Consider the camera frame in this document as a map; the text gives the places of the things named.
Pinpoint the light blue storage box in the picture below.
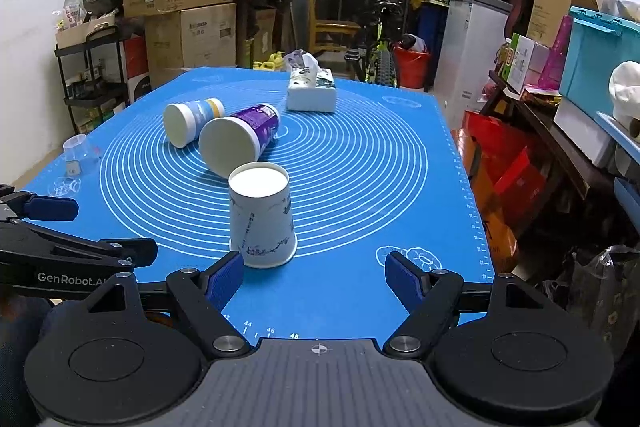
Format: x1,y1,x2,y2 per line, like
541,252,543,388
558,5,640,124

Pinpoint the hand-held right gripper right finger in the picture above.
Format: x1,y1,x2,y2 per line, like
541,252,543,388
382,251,557,356

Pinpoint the wooden chair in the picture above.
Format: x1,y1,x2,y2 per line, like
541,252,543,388
305,0,362,58

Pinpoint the white chest freezer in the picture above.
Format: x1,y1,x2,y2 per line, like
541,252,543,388
432,0,514,118

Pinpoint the large plain cardboard box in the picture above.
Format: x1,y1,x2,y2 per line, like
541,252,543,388
144,2,237,72

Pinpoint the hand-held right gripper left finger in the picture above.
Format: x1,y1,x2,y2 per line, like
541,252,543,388
84,250,252,361

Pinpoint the person's leg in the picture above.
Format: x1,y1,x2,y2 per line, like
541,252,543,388
0,289,57,427

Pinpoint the green and white box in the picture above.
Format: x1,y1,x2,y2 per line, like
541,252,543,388
502,32,536,94

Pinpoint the white tissue box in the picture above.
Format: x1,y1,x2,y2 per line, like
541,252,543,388
285,49,337,114

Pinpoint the pink box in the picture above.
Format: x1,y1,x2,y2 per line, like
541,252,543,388
537,15,574,88

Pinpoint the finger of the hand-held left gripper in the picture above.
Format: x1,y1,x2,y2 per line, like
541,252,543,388
0,220,159,270
0,185,80,222

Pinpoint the purple paper cup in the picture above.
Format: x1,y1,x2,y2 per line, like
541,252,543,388
198,103,281,179

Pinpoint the clear plastic bag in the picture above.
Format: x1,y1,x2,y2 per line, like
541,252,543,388
544,246,640,360

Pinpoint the black bicycle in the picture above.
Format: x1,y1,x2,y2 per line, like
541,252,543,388
327,0,427,88

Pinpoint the red plastic bucket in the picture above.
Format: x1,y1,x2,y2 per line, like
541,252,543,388
392,41,432,90

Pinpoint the black metal shelf rack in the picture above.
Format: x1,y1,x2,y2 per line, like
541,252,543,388
53,24,132,136

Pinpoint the yellow toy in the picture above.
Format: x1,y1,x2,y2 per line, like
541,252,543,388
252,51,286,72

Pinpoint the blue and yellow paper cup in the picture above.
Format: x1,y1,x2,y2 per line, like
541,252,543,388
163,97,226,150

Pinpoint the blue silicone baking mat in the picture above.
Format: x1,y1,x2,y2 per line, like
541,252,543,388
22,66,496,344

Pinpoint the dark wooden side table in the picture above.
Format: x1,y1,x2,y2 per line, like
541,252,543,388
234,0,297,68

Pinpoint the white cup with blue print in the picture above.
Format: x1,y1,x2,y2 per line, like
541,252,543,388
228,161,298,269

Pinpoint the small clear plastic cup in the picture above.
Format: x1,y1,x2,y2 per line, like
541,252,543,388
62,134,104,178

